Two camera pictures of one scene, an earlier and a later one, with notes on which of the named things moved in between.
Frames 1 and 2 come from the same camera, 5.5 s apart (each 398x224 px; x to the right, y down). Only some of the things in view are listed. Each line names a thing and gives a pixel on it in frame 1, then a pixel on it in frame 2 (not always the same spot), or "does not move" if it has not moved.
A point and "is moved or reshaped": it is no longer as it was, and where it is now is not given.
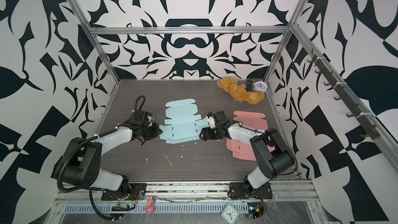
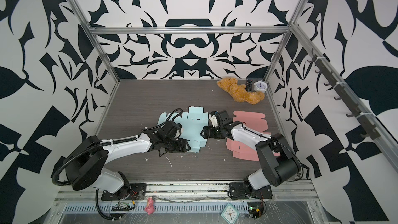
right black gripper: [205, 130] does not move
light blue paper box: [182, 124] is moved or reshaped
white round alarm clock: [260, 86] does not move
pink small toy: [150, 208] does not move
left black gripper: [156, 131] -> [182, 147]
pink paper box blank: [242, 150] does not move
